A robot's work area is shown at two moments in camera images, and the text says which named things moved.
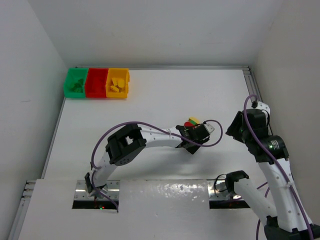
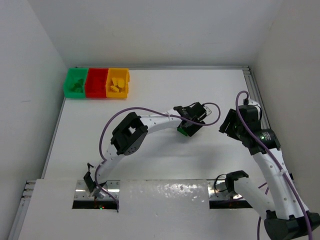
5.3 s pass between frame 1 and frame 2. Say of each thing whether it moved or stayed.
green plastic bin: stayed
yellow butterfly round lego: stayed
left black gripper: moved
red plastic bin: stayed
